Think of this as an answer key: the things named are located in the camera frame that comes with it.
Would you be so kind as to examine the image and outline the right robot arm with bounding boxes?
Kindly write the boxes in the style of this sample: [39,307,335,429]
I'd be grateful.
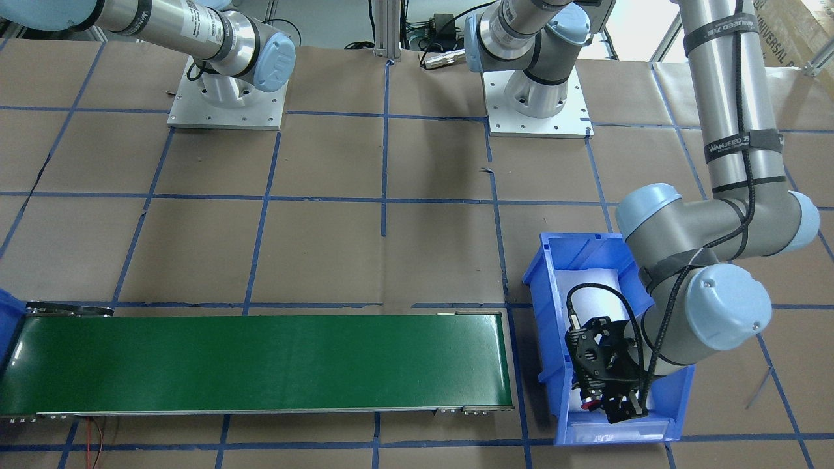
[1,1,296,92]

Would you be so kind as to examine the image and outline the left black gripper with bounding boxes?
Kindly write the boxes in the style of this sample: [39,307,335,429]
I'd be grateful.
[596,381,650,424]

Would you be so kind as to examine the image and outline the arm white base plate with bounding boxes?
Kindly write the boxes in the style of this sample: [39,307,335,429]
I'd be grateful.
[482,68,595,139]
[167,57,288,131]

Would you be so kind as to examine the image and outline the blue plastic bin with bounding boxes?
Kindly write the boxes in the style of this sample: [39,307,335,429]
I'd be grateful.
[1,289,27,373]
[521,232,697,446]

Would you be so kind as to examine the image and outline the green conveyor belt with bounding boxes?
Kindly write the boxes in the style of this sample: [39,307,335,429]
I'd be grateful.
[2,313,513,418]

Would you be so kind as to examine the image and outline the aluminium frame post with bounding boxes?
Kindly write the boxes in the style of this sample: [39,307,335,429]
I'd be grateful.
[371,1,402,63]

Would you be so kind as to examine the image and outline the red push button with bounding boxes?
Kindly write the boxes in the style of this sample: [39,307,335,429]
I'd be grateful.
[578,386,603,412]

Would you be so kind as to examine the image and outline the white foam bin liner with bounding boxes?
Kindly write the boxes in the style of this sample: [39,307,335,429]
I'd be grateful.
[554,269,646,412]

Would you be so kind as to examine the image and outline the black power adapter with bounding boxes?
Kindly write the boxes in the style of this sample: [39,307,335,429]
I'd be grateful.
[429,13,457,41]

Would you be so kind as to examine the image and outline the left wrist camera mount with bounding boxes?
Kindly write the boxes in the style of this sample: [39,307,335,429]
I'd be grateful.
[565,315,644,391]

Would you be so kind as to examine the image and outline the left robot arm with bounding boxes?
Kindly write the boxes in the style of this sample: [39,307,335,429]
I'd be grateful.
[565,1,820,424]

